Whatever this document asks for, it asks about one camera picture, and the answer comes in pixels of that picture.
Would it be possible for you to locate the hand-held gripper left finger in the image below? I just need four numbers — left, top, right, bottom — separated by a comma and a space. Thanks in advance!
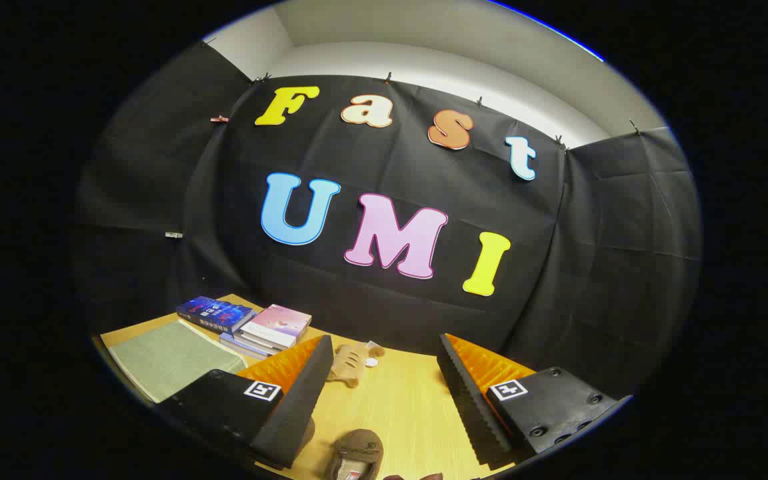
155, 335, 335, 469

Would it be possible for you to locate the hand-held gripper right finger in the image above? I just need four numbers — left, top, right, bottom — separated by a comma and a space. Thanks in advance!
437, 333, 633, 467

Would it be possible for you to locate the pale green fabric storage box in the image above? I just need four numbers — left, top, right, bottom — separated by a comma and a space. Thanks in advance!
109, 320, 248, 404

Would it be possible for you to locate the tan bread-shaped plush toy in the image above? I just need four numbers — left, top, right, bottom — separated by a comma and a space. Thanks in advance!
326, 341, 386, 389

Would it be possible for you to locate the pale blue book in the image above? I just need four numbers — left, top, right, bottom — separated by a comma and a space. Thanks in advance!
219, 331, 285, 359

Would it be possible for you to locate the pink cover book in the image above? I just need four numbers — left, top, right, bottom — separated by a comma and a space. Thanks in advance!
241, 304, 313, 349

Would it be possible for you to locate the dark blue cover book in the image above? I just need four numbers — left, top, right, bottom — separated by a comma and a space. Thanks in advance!
176, 296, 257, 335

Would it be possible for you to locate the black backdrop cloth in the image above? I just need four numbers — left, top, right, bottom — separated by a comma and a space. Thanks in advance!
71, 40, 701, 401

